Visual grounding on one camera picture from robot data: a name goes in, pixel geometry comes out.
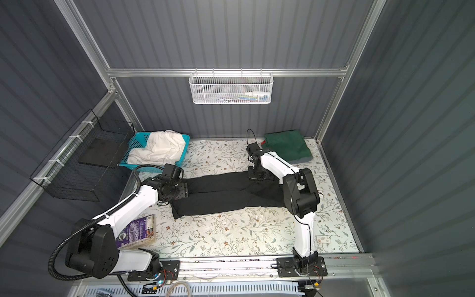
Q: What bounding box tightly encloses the white bottle in basket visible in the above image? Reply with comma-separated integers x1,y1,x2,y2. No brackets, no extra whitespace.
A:
244,91,271,98

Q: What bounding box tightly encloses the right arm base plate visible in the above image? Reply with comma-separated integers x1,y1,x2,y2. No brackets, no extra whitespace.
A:
274,256,328,278

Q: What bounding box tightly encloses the teal plastic laundry basket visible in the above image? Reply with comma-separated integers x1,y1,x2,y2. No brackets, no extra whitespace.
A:
118,132,190,174

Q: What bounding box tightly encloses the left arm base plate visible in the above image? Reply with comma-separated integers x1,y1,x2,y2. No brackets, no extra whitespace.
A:
127,261,181,282

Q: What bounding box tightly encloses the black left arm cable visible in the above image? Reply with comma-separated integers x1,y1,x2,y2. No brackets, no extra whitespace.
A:
47,164,166,297

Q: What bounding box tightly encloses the folded grey t-shirt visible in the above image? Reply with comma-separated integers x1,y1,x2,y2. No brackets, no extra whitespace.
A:
289,156,313,165

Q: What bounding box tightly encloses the floral table mat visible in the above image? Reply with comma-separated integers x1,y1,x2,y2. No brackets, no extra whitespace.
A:
141,139,360,258

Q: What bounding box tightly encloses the folded green t-shirt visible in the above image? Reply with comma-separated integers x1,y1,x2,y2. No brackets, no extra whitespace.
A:
261,130,313,163

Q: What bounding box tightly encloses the purple book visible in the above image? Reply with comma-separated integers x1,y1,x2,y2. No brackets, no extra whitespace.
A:
116,215,155,249

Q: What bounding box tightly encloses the small white charger box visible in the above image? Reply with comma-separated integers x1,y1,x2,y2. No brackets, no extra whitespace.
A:
316,236,331,245

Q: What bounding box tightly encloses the white wire wall basket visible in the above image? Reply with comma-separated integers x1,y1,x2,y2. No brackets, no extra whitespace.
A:
189,73,274,105

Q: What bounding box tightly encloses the black wire side basket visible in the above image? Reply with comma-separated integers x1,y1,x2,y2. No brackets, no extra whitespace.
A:
30,113,135,202

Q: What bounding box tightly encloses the white t-shirt in basket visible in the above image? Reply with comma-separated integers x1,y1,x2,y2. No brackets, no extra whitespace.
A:
127,129,187,166

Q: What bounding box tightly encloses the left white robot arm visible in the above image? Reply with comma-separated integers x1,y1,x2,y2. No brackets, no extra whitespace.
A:
64,163,188,278

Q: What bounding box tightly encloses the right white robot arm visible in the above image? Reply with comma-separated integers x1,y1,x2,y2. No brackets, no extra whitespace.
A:
246,142,328,278

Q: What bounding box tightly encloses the black t-shirt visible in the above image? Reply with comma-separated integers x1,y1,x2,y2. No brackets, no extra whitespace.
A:
171,172,285,219

